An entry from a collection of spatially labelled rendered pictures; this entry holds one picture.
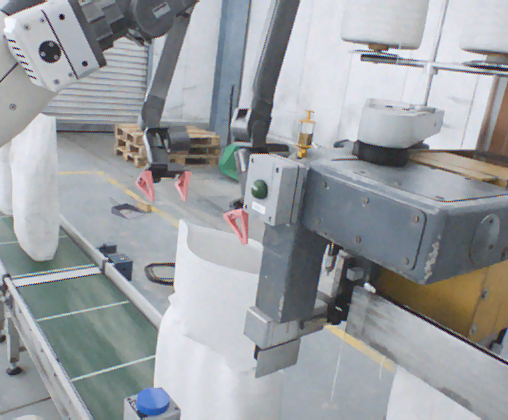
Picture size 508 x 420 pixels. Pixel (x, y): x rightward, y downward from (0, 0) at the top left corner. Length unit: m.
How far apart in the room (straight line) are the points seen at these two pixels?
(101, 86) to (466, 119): 5.58
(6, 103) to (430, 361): 0.86
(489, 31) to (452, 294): 0.44
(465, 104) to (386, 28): 5.49
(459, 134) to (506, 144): 5.39
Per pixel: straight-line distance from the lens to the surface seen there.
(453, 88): 6.57
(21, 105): 1.04
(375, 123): 0.78
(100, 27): 0.91
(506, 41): 0.87
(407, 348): 0.85
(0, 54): 1.02
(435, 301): 0.96
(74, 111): 8.50
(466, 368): 0.80
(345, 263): 0.92
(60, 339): 2.02
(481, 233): 0.68
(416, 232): 0.60
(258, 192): 0.70
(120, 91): 8.72
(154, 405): 0.96
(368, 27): 1.01
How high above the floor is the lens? 1.46
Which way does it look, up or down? 16 degrees down
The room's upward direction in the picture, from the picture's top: 8 degrees clockwise
